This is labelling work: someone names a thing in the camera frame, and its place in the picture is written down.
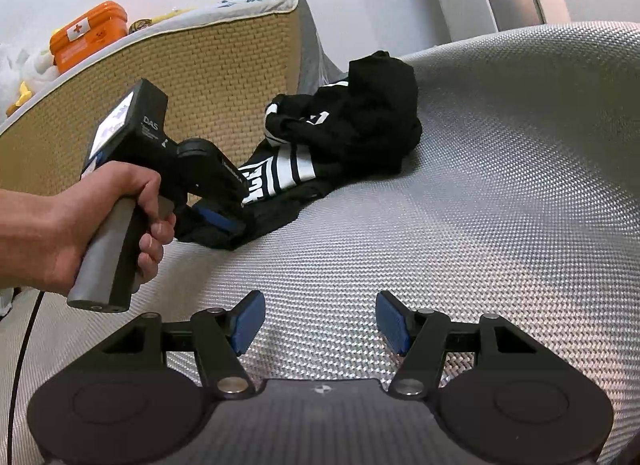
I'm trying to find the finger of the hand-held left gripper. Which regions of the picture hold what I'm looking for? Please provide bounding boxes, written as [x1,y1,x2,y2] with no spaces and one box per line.
[192,197,251,246]

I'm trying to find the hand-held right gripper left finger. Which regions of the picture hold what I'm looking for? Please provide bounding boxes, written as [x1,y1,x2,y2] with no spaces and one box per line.
[100,291,266,399]

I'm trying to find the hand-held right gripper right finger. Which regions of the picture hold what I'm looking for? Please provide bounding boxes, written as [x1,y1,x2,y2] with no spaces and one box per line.
[376,290,543,399]

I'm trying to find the black white-print shirt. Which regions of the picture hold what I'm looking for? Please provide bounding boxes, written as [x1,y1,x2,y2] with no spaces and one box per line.
[176,51,423,252]

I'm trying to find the person's left forearm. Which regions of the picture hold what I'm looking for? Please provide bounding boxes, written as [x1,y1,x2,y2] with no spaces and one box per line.
[0,188,63,293]

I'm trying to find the person's left hand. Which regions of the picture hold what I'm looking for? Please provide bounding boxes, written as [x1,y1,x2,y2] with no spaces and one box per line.
[49,163,177,298]

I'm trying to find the tan woven headboard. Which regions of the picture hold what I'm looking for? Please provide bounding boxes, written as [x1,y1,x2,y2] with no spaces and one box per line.
[0,0,313,196]

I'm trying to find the orange first aid box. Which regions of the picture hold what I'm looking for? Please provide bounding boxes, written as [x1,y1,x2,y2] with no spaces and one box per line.
[49,1,130,76]

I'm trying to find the white duck plush toy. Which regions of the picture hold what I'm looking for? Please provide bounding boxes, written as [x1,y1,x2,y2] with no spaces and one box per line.
[0,42,61,118]

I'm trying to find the grey patterned cloth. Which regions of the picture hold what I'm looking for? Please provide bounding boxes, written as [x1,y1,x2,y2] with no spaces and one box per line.
[297,0,346,96]

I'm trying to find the black cable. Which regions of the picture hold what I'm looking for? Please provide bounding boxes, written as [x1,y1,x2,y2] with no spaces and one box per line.
[9,290,46,446]

